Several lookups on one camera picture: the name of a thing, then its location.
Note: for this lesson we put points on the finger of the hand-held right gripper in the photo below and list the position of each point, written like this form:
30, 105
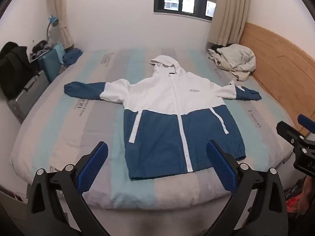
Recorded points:
290, 134
307, 124

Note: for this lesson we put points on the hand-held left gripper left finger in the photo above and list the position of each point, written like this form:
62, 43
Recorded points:
94, 166

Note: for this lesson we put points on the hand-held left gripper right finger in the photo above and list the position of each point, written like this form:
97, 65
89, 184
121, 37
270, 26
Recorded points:
220, 166

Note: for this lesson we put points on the blue and white hooded jacket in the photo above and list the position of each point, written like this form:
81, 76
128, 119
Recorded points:
157, 127

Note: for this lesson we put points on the beige crumpled clothes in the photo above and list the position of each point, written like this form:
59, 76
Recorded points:
236, 59

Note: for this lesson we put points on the dark blue clothes pile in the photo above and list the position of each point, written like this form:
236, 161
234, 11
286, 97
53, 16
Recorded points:
72, 56

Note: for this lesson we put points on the colourful floor item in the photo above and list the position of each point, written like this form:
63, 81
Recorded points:
295, 201

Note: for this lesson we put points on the bed with striped sheet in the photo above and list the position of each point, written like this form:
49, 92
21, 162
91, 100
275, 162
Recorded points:
73, 127

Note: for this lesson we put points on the wooden headboard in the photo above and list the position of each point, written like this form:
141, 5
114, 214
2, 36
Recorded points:
283, 66

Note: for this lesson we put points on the grey hard suitcase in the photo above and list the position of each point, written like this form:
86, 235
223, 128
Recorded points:
27, 95

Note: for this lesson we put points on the teal hard suitcase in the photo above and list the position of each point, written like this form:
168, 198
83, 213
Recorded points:
50, 65

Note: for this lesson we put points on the light blue cloth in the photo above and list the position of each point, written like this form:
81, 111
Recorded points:
59, 50

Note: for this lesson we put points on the black backpack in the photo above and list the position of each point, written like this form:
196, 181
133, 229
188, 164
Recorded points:
13, 68

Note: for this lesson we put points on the black and white clutter pile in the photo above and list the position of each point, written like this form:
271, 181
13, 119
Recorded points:
40, 48

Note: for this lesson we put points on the beige curtain beside headboard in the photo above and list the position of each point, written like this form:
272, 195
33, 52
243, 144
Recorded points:
228, 12

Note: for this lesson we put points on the blue desk lamp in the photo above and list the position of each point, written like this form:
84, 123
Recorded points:
53, 21

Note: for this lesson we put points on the beige curtain beside lamp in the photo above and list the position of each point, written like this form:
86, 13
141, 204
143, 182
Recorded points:
61, 17

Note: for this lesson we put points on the dark framed window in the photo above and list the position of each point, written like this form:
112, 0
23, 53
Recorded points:
184, 0

